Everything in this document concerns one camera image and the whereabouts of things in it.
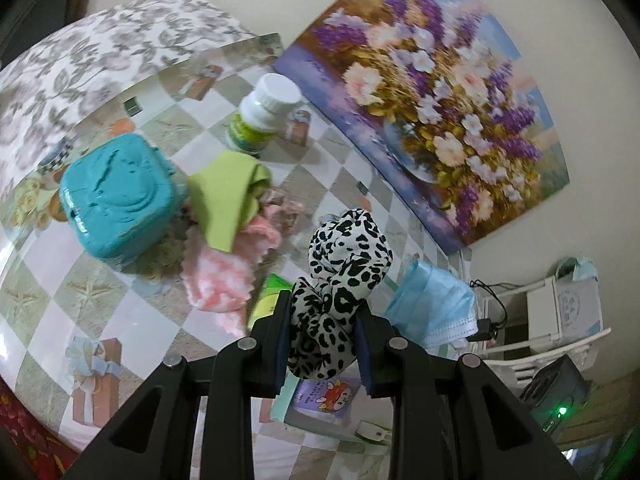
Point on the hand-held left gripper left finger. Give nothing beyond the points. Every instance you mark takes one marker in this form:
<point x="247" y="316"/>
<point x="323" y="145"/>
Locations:
<point x="282" y="345"/>

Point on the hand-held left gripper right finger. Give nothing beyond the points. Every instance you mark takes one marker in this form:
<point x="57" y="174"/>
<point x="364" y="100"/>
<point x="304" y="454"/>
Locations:
<point x="364" y="355"/>

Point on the purple cartoon wipes packet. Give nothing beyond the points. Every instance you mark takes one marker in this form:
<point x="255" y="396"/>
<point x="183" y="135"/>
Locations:
<point x="320" y="397"/>

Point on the white tray with teal rim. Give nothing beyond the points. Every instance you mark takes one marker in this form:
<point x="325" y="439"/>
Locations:
<point x="280" y="407"/>

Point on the leopard print scrunchie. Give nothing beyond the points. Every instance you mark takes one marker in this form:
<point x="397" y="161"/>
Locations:
<point x="340" y="270"/>

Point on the blue face mask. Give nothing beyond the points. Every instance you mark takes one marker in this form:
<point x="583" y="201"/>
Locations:
<point x="435" y="300"/>

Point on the pink white fluffy towel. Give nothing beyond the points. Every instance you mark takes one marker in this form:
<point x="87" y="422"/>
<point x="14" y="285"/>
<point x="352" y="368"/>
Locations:
<point x="220" y="275"/>

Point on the lime green cloth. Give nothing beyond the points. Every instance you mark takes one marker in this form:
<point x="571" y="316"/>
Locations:
<point x="220" y="195"/>

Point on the green white tissue pack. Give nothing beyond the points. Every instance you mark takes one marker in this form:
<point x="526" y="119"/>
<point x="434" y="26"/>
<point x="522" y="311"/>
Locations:
<point x="267" y="300"/>

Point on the small white device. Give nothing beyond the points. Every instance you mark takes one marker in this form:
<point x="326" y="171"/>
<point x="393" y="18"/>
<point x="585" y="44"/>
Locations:
<point x="372" y="432"/>

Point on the white chair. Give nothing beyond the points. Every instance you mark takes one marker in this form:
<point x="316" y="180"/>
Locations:
<point x="542" y="315"/>

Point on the black device with green light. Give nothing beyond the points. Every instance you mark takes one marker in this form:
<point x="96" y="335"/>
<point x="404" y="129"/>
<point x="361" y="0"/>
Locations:
<point x="555" y="390"/>

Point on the white printed bag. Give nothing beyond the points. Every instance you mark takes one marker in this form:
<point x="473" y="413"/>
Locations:
<point x="577" y="305"/>

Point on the teal plastic box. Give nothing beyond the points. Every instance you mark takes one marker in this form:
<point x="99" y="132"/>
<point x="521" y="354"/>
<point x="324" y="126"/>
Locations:
<point x="115" y="195"/>

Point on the white pill bottle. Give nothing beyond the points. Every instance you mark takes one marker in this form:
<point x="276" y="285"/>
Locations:
<point x="255" y="120"/>

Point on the light blue cloth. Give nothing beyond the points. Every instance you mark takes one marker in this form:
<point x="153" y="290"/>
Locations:
<point x="585" y="267"/>

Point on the red patterned cloth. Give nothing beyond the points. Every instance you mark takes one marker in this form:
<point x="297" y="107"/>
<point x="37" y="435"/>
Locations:
<point x="30" y="435"/>

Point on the flower painting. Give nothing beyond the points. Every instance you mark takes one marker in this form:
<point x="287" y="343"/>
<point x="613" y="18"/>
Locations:
<point x="425" y="85"/>

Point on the grey floral cloth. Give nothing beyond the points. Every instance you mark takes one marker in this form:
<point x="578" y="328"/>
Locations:
<point x="100" y="45"/>

